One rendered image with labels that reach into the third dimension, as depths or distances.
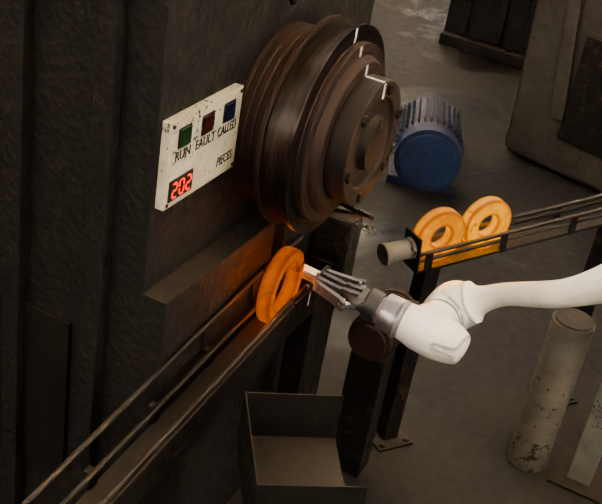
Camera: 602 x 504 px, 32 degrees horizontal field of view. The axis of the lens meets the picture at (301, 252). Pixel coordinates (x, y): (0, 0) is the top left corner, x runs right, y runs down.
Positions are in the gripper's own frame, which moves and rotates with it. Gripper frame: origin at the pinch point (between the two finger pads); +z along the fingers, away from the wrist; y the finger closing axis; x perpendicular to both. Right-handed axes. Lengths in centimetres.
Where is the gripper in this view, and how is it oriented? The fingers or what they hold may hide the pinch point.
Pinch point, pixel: (305, 271)
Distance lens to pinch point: 247.1
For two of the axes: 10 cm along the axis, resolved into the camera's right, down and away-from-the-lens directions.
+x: 2.3, -8.2, -5.3
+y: 4.5, -3.9, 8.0
